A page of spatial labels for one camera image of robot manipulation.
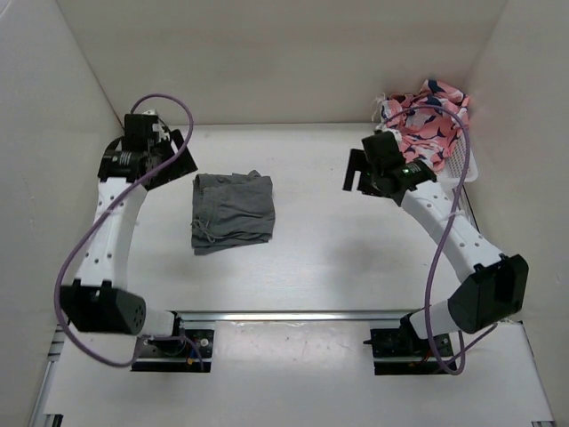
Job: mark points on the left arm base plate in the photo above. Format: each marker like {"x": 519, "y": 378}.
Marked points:
{"x": 177, "y": 356}

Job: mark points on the aluminium rail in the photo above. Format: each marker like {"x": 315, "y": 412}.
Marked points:
{"x": 466, "y": 206}
{"x": 81, "y": 257}
{"x": 292, "y": 316}

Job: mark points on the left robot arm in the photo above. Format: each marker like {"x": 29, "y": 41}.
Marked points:
{"x": 98, "y": 300}

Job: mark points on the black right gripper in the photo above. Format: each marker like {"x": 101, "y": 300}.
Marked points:
{"x": 356, "y": 163}

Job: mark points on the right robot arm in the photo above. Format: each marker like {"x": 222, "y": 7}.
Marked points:
{"x": 492, "y": 284}

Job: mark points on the aluminium right side rail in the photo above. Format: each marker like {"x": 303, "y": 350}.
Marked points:
{"x": 466, "y": 206}

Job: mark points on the aluminium front rail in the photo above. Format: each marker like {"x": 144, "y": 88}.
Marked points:
{"x": 292, "y": 316}

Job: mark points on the grey shorts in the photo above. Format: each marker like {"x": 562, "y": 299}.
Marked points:
{"x": 231, "y": 210}

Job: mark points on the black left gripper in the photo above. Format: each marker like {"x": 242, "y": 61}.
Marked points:
{"x": 181, "y": 165}

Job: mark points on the white plastic basket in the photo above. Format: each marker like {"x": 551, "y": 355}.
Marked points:
{"x": 454, "y": 164}

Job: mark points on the pink patterned shorts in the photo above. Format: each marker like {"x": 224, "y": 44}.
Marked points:
{"x": 428, "y": 125}

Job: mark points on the aluminium left side rail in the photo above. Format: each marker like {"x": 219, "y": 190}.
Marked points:
{"x": 81, "y": 257}

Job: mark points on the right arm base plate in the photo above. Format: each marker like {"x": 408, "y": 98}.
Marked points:
{"x": 395, "y": 355}

